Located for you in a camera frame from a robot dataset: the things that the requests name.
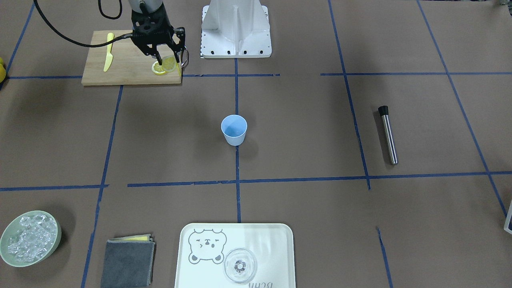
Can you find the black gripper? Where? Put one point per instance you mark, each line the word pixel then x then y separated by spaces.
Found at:
pixel 153 48

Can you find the bamboo cutting board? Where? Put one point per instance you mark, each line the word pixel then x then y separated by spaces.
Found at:
pixel 129 67

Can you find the light blue paper cup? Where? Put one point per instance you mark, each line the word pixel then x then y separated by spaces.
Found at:
pixel 234 129

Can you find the grey folded cloth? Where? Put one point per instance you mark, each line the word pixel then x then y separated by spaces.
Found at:
pixel 128 262

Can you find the white bear tray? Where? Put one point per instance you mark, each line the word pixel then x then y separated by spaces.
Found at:
pixel 203 248

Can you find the steel muddler black tip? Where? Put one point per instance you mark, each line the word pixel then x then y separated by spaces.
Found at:
pixel 384 115

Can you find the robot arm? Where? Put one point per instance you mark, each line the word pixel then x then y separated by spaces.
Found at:
pixel 146 6

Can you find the yellow plastic knife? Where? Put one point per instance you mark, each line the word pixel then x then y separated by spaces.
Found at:
pixel 109 55

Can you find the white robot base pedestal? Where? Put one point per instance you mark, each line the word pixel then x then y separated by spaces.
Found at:
pixel 235 29

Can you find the clear glass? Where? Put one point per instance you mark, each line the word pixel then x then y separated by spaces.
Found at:
pixel 240 266

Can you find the green bowl of ice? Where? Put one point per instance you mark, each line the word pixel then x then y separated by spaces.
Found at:
pixel 30 238

